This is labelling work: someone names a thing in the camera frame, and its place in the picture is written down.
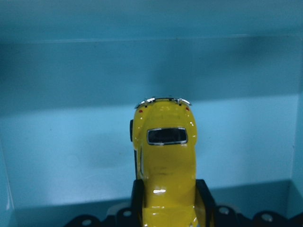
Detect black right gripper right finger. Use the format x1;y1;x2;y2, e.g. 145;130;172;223
195;179;216;227

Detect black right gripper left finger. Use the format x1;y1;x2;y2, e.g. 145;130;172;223
131;180;144;227

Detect yellow toy beetle car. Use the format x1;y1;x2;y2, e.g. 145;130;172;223
130;98;198;227

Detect light blue plastic bin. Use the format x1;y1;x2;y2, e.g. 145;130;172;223
0;0;303;227

